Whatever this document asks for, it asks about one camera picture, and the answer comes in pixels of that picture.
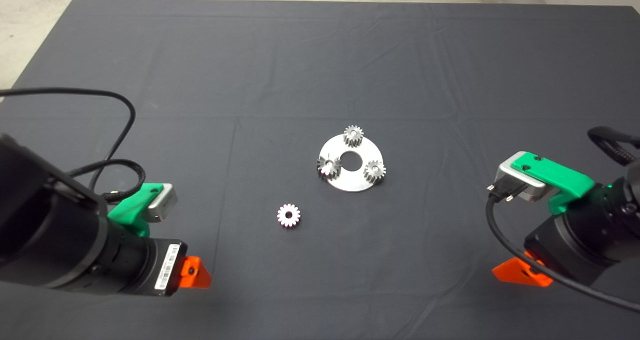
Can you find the round metal plate with hole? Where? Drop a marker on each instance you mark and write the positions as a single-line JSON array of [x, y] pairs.
[[350, 182]]

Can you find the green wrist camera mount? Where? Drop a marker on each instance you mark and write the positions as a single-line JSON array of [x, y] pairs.
[[127, 212], [555, 172]]

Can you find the dark grey table cloth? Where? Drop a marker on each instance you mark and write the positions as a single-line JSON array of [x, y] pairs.
[[300, 54]]

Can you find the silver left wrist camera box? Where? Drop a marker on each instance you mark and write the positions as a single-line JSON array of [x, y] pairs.
[[165, 202]]

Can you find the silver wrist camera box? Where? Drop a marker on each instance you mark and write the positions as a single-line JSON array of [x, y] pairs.
[[165, 202], [505, 172]]

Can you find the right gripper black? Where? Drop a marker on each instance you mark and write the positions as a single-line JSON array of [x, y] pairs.
[[555, 252]]

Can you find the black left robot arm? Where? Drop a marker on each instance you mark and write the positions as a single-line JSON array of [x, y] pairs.
[[50, 220]]

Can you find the small steel spur gear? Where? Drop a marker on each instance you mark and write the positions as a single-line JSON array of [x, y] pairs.
[[353, 136], [374, 171], [281, 215]]

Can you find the green right wrist camera mount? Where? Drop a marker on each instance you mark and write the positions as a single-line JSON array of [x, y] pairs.
[[555, 172]]

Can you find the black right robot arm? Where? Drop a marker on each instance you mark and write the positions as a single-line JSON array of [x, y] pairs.
[[622, 220]]

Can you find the green left wrist camera mount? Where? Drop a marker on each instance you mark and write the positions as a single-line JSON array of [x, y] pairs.
[[127, 212]]

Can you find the large dark steel gear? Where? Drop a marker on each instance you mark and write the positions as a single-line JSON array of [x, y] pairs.
[[329, 167]]

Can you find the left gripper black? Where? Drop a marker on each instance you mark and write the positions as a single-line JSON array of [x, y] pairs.
[[162, 265]]

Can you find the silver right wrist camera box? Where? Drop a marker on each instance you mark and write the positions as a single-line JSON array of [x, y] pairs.
[[505, 172]]

